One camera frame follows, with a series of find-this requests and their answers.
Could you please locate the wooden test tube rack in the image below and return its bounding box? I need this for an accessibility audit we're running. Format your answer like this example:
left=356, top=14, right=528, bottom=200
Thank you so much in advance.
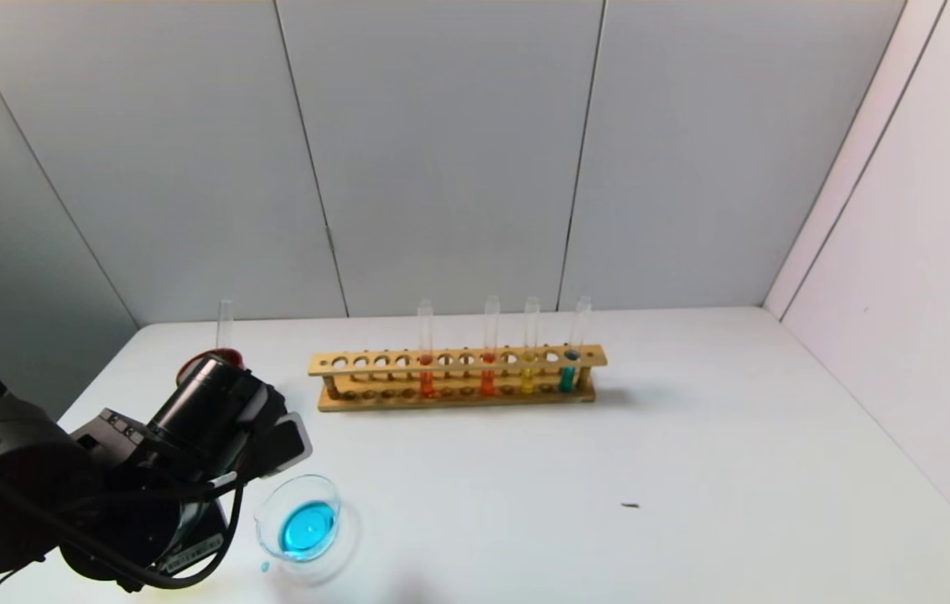
left=309, top=344, right=609, bottom=413

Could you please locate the red plastic cup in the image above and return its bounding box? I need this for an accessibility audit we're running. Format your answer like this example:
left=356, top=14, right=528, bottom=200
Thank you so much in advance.
left=176, top=348, right=246, bottom=387

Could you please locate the orange pigment glass test tube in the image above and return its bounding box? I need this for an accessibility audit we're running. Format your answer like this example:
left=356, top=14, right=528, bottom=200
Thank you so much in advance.
left=415, top=301, right=435, bottom=399
left=480, top=296, right=501, bottom=397

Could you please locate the yellow pigment glass test tube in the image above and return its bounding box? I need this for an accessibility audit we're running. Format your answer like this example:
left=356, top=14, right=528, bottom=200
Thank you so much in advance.
left=520, top=296, right=541, bottom=395

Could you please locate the clear glass beaker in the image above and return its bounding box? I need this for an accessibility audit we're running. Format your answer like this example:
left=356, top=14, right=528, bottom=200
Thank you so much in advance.
left=254, top=473, right=344, bottom=561

